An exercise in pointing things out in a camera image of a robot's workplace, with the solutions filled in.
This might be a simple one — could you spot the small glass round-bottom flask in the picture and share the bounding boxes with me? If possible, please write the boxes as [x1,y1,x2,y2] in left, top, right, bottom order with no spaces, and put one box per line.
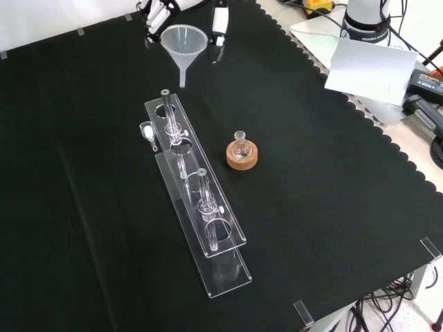
[232,130,251,160]

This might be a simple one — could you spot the black grey handle tool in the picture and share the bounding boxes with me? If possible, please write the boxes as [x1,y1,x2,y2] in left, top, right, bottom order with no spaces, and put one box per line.
[403,93,443,134]

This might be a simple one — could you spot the white pale board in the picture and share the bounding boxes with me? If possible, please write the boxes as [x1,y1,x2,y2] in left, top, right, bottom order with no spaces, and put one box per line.
[324,37,419,107]

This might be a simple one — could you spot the thin black base cable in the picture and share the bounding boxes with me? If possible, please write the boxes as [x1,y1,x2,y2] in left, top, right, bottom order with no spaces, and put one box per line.
[379,0,443,72]

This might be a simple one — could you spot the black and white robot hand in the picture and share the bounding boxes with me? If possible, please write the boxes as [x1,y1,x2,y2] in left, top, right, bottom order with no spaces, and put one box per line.
[135,0,230,65]

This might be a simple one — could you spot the white table frame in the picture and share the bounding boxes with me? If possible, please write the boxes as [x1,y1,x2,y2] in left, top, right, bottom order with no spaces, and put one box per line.
[307,257,440,332]

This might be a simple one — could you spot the black bench cloth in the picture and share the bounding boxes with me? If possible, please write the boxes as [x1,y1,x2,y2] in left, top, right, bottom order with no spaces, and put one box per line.
[0,0,443,332]

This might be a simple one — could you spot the clear plastic funnel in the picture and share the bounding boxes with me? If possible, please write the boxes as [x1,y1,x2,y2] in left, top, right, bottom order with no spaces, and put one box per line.
[160,24,210,89]

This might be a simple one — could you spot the cork ring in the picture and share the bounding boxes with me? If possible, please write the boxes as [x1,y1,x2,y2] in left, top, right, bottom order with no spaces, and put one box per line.
[226,140,260,171]

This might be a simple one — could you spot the black stop button cable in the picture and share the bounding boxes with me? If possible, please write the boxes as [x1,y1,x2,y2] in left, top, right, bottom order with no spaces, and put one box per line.
[276,0,347,39]

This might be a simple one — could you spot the black floor cables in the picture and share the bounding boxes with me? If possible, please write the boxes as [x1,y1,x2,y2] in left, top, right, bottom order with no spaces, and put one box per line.
[347,273,416,332]

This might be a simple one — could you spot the clear acrylic cloth clamp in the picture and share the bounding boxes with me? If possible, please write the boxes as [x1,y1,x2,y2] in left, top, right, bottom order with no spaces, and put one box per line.
[419,237,442,260]
[293,299,315,328]

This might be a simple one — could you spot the coiled black cable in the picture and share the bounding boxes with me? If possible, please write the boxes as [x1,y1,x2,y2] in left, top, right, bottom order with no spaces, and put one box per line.
[428,136,443,167]

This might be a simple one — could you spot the black power adapter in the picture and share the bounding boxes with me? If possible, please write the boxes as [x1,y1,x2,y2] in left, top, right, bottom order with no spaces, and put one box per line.
[405,68,443,104]

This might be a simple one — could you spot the clear acrylic funnel stand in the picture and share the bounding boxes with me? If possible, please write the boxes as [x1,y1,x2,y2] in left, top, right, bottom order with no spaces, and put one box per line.
[144,89,253,299]

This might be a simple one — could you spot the yellow stop button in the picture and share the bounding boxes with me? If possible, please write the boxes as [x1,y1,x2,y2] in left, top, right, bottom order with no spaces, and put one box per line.
[300,0,336,19]

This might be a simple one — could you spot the black tripod leg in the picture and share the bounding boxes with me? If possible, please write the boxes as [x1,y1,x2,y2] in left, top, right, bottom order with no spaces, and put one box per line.
[420,38,443,68]

